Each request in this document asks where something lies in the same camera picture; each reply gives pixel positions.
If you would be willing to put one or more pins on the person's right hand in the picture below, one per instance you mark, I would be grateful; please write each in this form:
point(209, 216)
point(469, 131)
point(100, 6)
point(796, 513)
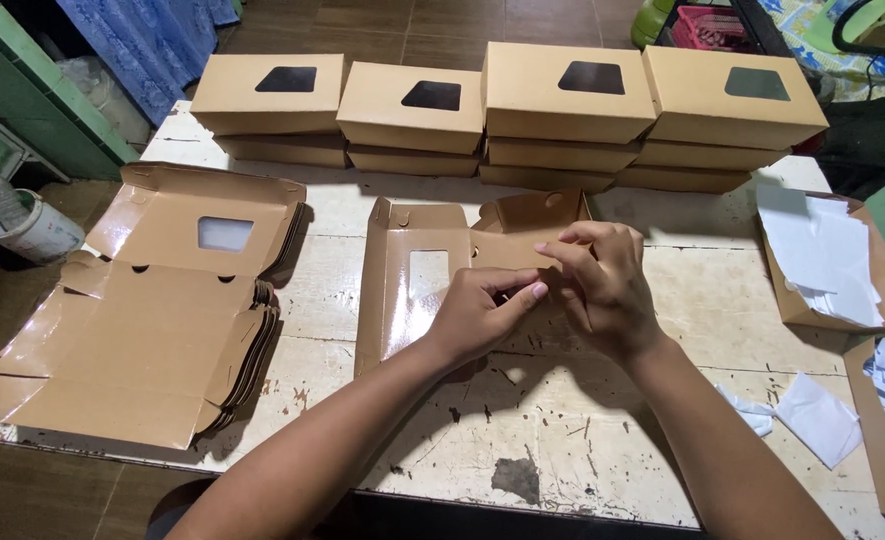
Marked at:
point(607, 292)

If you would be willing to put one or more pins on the person's left hand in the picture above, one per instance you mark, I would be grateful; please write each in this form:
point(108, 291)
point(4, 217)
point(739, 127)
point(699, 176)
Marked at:
point(472, 311)

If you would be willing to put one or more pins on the half-folded kraft window box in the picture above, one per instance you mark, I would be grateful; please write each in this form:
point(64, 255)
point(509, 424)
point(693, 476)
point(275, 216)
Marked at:
point(397, 300)

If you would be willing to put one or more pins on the stacks of assembled kraft boxes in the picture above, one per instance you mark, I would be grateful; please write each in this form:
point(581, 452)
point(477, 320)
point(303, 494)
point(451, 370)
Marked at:
point(562, 112)

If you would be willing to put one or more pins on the crumpled white paper piece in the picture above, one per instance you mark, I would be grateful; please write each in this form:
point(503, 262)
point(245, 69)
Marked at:
point(750, 412)

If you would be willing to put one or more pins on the heap of white paper sheets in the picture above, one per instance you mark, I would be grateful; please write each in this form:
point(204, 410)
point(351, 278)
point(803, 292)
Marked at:
point(825, 255)

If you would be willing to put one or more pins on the pink plastic basket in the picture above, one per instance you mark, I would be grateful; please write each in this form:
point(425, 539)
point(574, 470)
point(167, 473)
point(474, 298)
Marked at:
point(709, 28)

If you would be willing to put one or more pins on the kraft carton of paper strips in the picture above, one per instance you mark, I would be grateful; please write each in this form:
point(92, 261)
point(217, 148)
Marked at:
point(874, 435)

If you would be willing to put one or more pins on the pile of flat kraft blanks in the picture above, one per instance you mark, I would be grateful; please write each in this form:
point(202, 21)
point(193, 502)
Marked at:
point(149, 345)

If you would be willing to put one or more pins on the floral patterned mat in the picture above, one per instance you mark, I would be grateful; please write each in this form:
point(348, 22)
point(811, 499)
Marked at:
point(825, 45)

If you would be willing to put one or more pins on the blue patterned curtain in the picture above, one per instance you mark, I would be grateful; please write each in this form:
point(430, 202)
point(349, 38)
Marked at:
point(149, 45)

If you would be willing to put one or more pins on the clear plastic bag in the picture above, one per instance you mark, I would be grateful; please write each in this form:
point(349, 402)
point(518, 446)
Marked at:
point(104, 97)

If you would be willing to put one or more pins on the white plastic bucket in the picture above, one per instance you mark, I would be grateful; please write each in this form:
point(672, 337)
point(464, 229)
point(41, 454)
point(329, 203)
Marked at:
point(44, 236)

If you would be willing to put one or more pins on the green tiled ledge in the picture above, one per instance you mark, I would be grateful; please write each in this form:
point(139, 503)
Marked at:
point(44, 90)

